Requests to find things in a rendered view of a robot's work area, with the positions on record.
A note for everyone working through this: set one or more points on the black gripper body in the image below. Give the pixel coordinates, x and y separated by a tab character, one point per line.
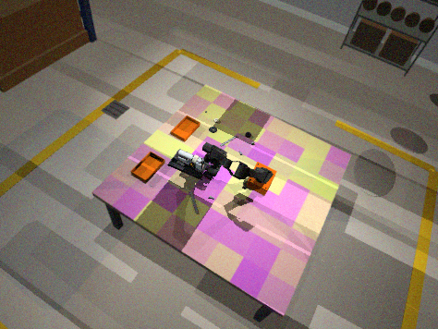
212	171

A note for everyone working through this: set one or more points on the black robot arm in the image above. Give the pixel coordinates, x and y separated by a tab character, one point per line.
215	153

